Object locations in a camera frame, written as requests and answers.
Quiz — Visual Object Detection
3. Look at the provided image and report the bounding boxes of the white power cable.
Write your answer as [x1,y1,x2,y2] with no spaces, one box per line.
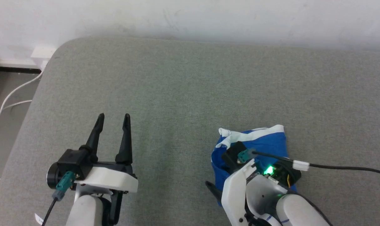
[0,70,43,116]

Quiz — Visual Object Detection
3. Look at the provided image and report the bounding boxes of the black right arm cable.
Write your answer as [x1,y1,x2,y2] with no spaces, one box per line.
[237,149,380,178]

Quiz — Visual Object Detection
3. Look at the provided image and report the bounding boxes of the blue and white cloth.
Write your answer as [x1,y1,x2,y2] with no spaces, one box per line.
[211,125,297,207]

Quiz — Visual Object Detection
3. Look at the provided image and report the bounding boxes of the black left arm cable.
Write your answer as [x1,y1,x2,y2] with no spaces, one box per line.
[41,171,76,226]

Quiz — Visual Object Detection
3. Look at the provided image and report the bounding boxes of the grey fabric sofa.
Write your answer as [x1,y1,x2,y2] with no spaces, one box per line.
[0,36,380,226]

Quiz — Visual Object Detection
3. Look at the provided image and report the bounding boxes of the white wall socket box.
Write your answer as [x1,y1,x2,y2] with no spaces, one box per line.
[30,46,57,70]

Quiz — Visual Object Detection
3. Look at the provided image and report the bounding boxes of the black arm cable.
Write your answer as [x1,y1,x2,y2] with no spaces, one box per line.
[237,149,380,178]
[41,171,76,226]

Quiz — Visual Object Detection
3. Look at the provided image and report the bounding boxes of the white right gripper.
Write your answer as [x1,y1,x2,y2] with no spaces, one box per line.
[205,159,302,226]

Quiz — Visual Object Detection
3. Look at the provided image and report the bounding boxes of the black baseboard strip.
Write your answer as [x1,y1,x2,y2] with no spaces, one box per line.
[0,65,42,74]

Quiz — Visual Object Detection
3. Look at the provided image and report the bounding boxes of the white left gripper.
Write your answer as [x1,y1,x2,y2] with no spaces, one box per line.
[74,113,139,225]

